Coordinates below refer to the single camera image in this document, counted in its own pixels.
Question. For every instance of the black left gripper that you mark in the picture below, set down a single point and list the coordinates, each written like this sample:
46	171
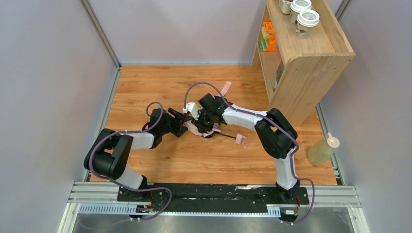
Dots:
175	121

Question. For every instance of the wooden shelf unit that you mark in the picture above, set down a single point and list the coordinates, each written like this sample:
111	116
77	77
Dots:
303	70

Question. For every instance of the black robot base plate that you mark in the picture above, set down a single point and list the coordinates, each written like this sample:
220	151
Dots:
205	198

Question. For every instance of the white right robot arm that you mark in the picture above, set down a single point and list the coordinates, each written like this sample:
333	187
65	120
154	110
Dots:
276	134

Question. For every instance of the pink folding umbrella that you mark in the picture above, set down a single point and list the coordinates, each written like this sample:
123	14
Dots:
194	126

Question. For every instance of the back white lidded cup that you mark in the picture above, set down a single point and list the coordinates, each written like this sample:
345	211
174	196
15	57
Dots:
285	6

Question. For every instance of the middle white lidded cup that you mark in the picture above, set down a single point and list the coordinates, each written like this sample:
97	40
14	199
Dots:
297	6

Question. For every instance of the orange box on shelf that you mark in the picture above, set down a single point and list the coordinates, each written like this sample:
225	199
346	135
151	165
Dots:
267	41

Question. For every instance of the white lidded cup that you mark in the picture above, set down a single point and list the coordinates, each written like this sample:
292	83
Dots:
285	6
297	6
306	21

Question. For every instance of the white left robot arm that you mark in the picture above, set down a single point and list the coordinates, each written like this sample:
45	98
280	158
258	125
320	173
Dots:
110	152

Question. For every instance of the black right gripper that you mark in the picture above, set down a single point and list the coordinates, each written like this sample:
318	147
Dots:
205	120

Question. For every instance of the aluminium frame rail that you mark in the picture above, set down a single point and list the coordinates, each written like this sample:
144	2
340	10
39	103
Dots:
101	198

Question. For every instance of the green juice bottle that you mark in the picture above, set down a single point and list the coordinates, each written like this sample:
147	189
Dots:
323	150

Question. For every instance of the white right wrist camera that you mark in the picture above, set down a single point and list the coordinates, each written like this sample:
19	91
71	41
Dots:
193	109

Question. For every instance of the front white lidded cup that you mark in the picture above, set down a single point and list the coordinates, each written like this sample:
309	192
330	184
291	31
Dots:
306	21

